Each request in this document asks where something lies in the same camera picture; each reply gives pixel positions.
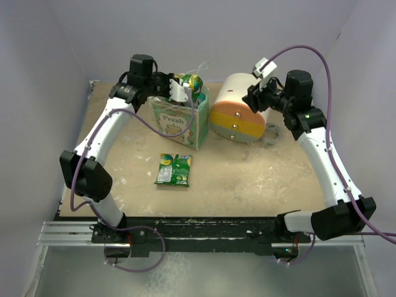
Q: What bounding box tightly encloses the green cake paper bag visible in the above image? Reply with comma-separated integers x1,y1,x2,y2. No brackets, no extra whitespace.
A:
148,61,210,152

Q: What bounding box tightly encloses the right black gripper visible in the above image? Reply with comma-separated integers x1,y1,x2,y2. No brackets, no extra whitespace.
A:
243,74,293,114

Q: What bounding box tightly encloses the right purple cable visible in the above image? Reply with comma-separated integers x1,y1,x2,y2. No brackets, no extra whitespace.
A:
262,45,396,265

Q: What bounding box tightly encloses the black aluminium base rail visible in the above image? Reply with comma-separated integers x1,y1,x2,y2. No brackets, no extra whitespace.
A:
37,212,366,257

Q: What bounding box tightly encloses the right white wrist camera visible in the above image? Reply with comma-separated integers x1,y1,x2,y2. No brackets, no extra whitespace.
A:
252,58,277,90

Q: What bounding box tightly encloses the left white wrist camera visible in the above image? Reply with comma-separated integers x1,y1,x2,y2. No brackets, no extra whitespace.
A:
170,79,192,103

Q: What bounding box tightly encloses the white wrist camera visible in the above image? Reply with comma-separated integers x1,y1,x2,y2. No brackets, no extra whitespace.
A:
252,58,277,90
170,79,192,103

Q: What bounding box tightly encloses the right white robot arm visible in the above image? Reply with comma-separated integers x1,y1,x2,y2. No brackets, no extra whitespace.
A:
243,70,376,242

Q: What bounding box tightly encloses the green Fox's back-side packet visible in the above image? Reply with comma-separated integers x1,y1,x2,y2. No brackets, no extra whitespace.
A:
179,73,204,94

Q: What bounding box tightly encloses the clear tape roll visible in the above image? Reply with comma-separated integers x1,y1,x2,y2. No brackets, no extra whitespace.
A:
261,124,280,146

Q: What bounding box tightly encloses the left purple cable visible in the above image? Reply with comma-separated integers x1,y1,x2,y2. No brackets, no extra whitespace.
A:
70,86,196,273

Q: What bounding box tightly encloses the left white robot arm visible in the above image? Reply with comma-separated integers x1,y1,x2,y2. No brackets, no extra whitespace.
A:
59,54,174,243

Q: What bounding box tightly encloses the purple cable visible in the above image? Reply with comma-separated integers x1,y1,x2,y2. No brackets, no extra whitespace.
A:
262,45,396,265
70,86,196,273

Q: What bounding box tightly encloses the cream round drawer cabinet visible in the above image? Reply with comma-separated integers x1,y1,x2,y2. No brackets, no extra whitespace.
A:
209,73,270,143

